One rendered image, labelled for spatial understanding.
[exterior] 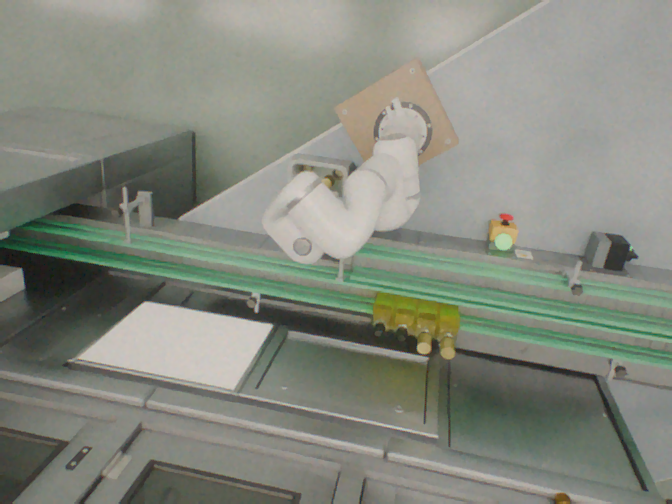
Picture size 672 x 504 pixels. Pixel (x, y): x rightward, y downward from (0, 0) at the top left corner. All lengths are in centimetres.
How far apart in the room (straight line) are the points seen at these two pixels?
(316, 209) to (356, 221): 7
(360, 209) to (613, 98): 86
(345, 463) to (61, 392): 67
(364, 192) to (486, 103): 67
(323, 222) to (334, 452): 53
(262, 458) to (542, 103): 112
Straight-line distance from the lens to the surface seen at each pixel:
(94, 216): 186
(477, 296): 147
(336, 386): 134
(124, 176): 201
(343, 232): 92
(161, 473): 120
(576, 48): 156
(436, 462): 121
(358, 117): 146
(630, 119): 161
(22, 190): 164
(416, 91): 143
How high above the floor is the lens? 228
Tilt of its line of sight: 65 degrees down
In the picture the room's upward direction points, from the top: 153 degrees counter-clockwise
